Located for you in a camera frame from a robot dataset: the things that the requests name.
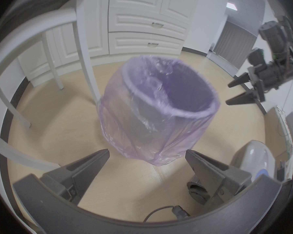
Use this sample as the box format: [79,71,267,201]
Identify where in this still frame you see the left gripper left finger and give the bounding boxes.
[40,149,110,203]

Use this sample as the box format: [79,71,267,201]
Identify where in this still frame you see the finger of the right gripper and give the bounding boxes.
[226,89,258,106]
[228,72,251,89]

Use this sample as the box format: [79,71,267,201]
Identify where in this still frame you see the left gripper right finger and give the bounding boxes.
[185,149,252,204]

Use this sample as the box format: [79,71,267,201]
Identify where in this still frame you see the purple plastic bag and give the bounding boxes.
[99,55,221,166]

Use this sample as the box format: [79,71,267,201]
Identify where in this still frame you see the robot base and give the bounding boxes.
[187,140,277,204]

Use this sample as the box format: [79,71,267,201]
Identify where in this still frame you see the white trash bin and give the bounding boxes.
[105,56,218,163]

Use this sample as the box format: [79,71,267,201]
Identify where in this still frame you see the grey curtain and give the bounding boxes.
[214,21,257,69]

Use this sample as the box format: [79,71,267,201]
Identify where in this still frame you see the white wardrobe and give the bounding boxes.
[17,0,201,87]

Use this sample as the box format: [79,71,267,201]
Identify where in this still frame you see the white chair dark grey seat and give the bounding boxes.
[0,0,102,169]

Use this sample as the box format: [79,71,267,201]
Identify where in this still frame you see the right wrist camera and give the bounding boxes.
[248,48,268,69]

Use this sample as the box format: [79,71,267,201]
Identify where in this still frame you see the black cable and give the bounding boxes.
[143,205,191,223]

